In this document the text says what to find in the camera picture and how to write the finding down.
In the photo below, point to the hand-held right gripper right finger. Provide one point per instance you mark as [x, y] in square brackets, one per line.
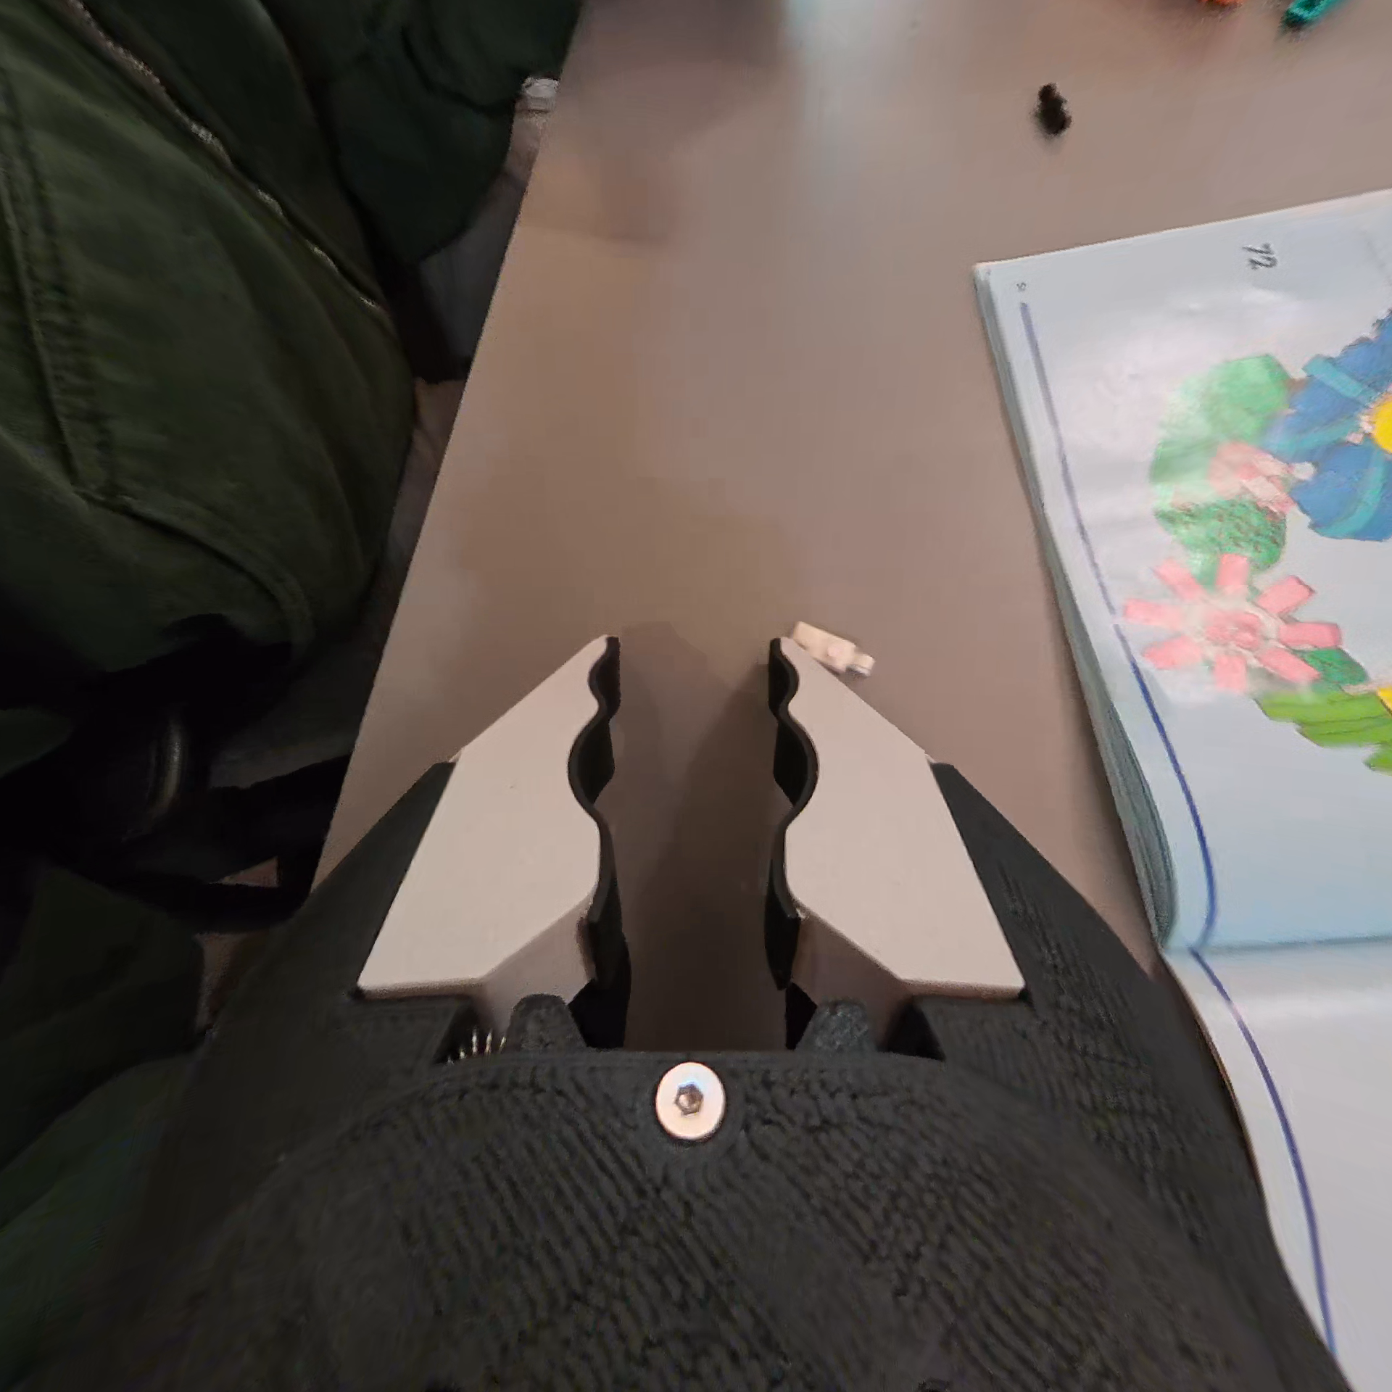
[892, 870]

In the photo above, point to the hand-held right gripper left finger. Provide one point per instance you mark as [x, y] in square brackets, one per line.
[489, 870]

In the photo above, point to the small white lego piece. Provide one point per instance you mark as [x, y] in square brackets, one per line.
[837, 650]

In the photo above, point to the lego instruction booklet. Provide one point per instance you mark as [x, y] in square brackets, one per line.
[1250, 653]

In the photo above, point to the small black lego piece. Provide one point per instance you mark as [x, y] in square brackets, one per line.
[1053, 108]

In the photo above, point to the teal lego piece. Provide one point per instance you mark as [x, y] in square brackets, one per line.
[1311, 10]

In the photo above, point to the person's dark green jacket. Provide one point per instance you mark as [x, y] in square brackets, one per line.
[184, 434]

